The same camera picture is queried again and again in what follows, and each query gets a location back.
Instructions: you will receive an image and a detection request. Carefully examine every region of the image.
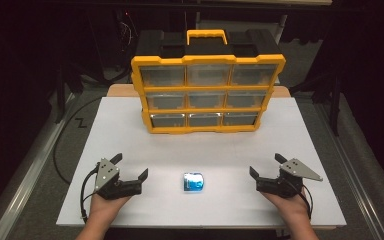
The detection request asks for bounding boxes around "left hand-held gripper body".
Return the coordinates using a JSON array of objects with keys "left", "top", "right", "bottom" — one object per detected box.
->
[{"left": 93, "top": 158, "right": 143, "bottom": 201}]

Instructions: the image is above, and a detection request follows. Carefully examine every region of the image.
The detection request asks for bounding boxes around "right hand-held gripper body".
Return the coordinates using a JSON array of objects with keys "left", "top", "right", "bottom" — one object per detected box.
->
[{"left": 255, "top": 158, "right": 324, "bottom": 198}]

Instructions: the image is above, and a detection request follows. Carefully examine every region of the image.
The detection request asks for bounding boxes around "blue glossy packet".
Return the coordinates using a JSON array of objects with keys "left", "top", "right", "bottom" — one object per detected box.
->
[{"left": 182, "top": 172, "right": 205, "bottom": 193}]

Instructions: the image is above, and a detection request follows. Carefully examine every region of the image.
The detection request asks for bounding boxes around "clear plastic organizer drawer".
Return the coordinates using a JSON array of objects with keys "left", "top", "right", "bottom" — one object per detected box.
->
[{"left": 226, "top": 90, "right": 268, "bottom": 108}]

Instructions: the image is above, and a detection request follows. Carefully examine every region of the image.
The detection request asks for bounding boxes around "yellow and black drawer organizer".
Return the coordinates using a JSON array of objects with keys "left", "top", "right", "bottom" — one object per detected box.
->
[{"left": 130, "top": 28, "right": 287, "bottom": 135}]

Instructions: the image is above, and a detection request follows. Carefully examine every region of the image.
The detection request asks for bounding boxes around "person's right hand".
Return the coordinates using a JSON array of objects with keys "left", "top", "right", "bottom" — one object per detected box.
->
[{"left": 261, "top": 189, "right": 310, "bottom": 220}]

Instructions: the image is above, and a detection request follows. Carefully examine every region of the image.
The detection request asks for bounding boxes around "person's left hand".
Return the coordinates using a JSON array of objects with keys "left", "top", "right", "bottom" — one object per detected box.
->
[{"left": 89, "top": 193, "right": 132, "bottom": 218}]

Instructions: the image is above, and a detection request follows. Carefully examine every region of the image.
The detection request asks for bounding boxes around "black stand leg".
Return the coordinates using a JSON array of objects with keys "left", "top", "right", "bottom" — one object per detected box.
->
[
  {"left": 329, "top": 71, "right": 343, "bottom": 137},
  {"left": 54, "top": 63, "right": 68, "bottom": 124}
]

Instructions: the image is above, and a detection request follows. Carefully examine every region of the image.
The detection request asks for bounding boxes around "set of clear drawers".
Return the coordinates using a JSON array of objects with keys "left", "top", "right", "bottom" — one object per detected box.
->
[{"left": 139, "top": 63, "right": 278, "bottom": 128}]

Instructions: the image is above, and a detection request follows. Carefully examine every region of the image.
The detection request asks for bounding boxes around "right hand-held gripper black cable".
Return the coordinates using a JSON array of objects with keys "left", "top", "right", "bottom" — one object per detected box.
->
[{"left": 299, "top": 184, "right": 314, "bottom": 221}]

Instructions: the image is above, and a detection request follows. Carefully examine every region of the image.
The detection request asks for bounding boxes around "hand-held gripper black cable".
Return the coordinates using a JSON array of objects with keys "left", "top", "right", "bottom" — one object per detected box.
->
[
  {"left": 79, "top": 168, "right": 100, "bottom": 224},
  {"left": 299, "top": 184, "right": 314, "bottom": 221}
]

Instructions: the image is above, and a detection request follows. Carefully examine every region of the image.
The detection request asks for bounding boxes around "left hand-held gripper black cable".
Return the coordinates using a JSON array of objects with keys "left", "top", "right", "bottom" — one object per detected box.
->
[{"left": 79, "top": 168, "right": 100, "bottom": 224}]

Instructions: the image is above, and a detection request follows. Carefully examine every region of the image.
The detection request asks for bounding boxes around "long black floor cable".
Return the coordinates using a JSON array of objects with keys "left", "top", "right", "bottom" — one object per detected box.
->
[{"left": 52, "top": 95, "right": 109, "bottom": 186}]

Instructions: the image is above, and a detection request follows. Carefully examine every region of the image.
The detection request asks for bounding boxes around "aluminium floor rail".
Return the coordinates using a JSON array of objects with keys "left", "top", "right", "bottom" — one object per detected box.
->
[
  {"left": 0, "top": 93, "right": 78, "bottom": 240},
  {"left": 314, "top": 103, "right": 384, "bottom": 240}
]

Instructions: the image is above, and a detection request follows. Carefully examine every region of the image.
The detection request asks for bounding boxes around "tangle of thin wires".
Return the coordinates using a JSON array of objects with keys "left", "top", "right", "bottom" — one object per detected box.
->
[{"left": 118, "top": 11, "right": 138, "bottom": 51}]

